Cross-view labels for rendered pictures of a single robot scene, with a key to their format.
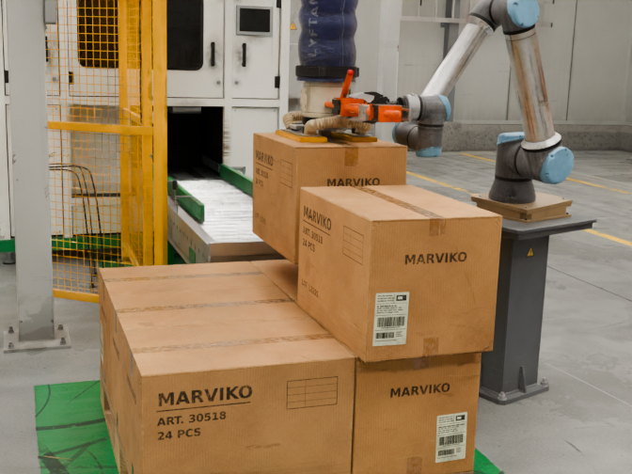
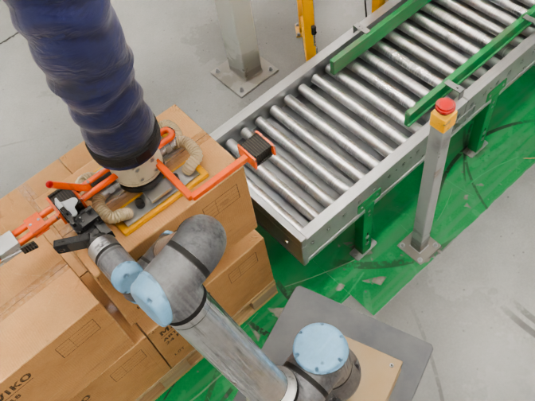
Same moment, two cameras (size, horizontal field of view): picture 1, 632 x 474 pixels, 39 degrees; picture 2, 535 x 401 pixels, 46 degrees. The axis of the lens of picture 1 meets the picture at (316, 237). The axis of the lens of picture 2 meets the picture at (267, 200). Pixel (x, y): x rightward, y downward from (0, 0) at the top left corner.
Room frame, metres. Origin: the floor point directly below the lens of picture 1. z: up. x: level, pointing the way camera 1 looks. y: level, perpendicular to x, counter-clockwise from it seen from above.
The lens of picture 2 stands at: (3.38, -1.35, 2.75)
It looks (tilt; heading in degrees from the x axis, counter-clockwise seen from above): 57 degrees down; 77
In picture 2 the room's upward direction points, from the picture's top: 12 degrees counter-clockwise
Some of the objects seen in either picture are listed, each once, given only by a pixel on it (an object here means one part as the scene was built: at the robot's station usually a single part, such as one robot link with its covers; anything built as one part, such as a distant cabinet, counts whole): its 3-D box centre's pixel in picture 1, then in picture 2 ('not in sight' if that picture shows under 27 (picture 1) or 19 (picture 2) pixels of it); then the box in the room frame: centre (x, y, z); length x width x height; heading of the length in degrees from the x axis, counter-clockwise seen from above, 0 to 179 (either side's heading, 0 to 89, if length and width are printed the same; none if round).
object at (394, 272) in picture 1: (390, 263); (18, 344); (2.65, -0.23, 0.74); 0.60 x 0.40 x 0.40; 20
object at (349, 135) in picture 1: (349, 132); (158, 192); (3.31, -0.11, 1.09); 0.34 x 0.10 x 0.05; 18
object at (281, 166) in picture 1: (323, 192); (153, 214); (3.25, -0.02, 0.87); 0.60 x 0.40 x 0.40; 18
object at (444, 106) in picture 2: not in sight; (445, 107); (4.34, -0.18, 1.02); 0.07 x 0.07 x 0.04
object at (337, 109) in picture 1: (348, 106); (67, 203); (3.04, -0.10, 1.20); 0.10 x 0.08 x 0.06; 108
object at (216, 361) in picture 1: (263, 357); (95, 274); (2.89, 0.17, 0.34); 1.20 x 1.00 x 0.40; 19
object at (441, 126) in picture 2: not in sight; (429, 189); (4.34, -0.18, 0.50); 0.07 x 0.07 x 1.00; 19
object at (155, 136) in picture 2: (326, 71); (123, 134); (3.28, -0.02, 1.31); 0.23 x 0.23 x 0.04
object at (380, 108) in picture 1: (385, 113); not in sight; (2.71, -0.20, 1.20); 0.08 x 0.07 x 0.05; 18
